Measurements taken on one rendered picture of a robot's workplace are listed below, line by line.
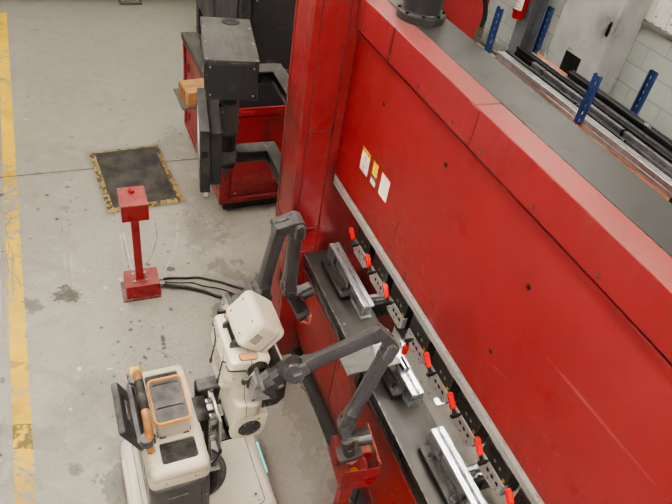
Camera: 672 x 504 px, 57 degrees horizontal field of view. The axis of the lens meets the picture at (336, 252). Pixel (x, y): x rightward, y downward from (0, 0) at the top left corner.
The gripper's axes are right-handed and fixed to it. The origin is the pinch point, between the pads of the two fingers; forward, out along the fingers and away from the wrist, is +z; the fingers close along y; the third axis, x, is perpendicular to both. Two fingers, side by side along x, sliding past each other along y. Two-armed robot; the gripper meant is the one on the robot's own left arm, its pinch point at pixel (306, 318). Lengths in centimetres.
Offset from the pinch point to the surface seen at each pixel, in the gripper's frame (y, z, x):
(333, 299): 19.4, 21.6, -15.6
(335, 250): 46, 18, -29
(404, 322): -33, -7, -38
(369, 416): -43, 33, -4
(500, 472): -109, -13, -38
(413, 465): -79, 20, -12
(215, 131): 78, -62, -4
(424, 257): -34, -42, -55
